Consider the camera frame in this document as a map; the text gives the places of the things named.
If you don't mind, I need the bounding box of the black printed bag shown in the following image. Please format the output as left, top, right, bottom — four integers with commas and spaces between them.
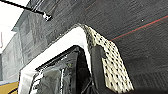
30, 45, 92, 94

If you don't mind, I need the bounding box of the yellow wooden board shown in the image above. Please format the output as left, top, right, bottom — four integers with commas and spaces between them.
0, 81, 20, 94

